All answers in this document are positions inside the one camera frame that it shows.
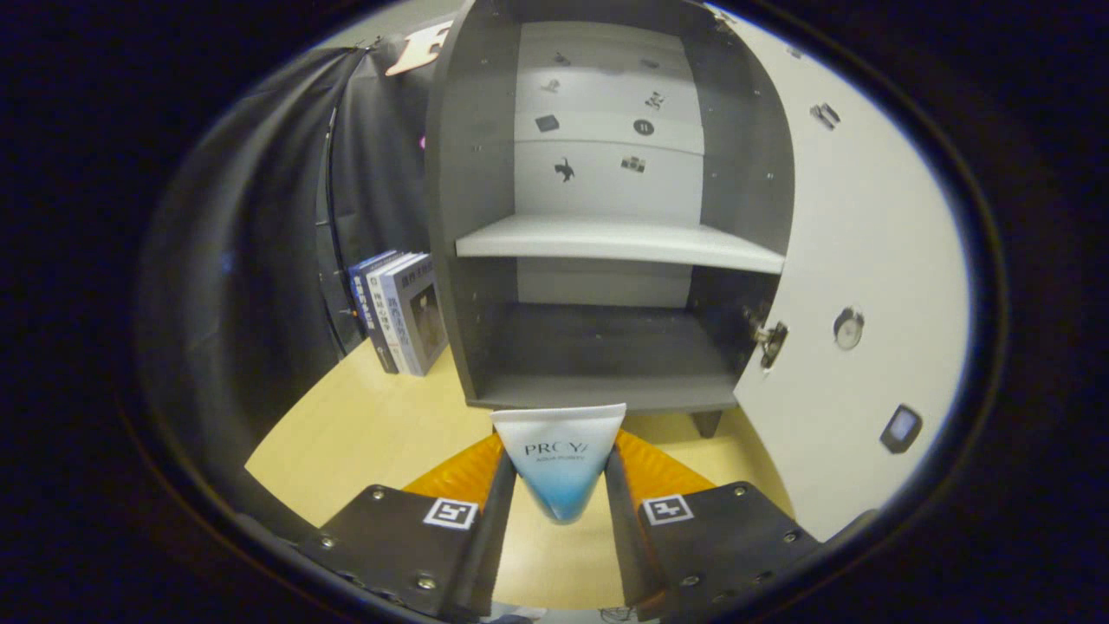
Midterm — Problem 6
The white cabinet door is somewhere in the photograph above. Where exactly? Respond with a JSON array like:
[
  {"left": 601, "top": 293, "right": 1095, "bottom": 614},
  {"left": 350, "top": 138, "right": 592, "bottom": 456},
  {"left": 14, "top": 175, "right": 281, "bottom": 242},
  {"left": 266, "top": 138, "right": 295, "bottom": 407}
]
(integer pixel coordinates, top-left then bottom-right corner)
[{"left": 732, "top": 9, "right": 971, "bottom": 543}]

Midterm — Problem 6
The black backdrop cloth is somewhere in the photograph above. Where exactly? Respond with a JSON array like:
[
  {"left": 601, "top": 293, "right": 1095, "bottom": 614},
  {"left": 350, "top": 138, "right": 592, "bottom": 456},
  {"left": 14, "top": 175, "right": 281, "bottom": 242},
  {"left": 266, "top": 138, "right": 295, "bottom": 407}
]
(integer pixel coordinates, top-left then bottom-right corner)
[{"left": 134, "top": 22, "right": 451, "bottom": 521}]

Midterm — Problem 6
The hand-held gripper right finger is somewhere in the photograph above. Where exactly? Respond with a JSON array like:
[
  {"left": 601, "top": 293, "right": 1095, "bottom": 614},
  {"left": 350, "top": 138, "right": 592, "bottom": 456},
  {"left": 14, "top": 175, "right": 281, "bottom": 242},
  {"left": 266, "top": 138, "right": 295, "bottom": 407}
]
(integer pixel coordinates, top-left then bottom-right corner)
[{"left": 604, "top": 429, "right": 822, "bottom": 621}]

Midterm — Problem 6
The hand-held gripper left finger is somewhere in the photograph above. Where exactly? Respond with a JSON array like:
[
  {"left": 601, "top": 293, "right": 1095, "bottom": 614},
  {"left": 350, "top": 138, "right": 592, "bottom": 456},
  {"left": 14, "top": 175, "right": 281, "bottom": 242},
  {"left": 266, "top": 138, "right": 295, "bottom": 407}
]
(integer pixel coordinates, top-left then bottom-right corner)
[{"left": 299, "top": 433, "right": 518, "bottom": 621}]

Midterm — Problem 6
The grey cover book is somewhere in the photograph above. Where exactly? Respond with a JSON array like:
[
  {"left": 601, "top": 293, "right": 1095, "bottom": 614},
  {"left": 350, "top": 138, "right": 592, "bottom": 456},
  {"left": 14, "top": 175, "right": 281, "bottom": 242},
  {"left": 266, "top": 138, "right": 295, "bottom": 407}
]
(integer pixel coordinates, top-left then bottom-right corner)
[{"left": 379, "top": 254, "right": 450, "bottom": 377}]

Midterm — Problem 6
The white blue cosmetic tube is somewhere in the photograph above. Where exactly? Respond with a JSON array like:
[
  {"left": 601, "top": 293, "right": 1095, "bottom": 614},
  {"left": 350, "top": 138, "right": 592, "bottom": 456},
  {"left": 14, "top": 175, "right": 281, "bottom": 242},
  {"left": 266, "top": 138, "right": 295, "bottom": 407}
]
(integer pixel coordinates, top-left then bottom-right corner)
[{"left": 490, "top": 403, "right": 627, "bottom": 525}]

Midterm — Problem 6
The grey cabinet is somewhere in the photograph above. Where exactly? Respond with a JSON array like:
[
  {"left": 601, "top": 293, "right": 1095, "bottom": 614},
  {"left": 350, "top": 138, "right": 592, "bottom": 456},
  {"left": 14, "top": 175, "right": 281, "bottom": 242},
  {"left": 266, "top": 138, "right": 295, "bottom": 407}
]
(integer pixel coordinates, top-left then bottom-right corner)
[{"left": 423, "top": 0, "right": 796, "bottom": 439}]

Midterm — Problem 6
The white cabinet shelf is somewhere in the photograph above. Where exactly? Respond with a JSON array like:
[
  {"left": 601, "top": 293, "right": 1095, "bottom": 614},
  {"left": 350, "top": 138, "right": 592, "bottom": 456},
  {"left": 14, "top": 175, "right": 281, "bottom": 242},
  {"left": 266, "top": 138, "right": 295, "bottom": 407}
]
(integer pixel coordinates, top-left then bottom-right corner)
[{"left": 455, "top": 214, "right": 786, "bottom": 276}]

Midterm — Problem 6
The blue spine book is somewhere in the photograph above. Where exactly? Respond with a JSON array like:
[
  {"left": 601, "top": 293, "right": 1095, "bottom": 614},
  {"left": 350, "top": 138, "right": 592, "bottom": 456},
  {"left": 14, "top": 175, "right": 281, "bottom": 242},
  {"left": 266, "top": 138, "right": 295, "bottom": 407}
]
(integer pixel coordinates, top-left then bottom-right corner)
[{"left": 348, "top": 251, "right": 399, "bottom": 375}]

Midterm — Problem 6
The metal door hinge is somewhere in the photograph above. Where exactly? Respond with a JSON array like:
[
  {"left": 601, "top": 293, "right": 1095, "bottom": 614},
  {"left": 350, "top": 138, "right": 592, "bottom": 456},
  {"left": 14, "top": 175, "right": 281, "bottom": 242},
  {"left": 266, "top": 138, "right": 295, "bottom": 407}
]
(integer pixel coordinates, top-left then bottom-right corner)
[{"left": 745, "top": 308, "right": 789, "bottom": 369}]

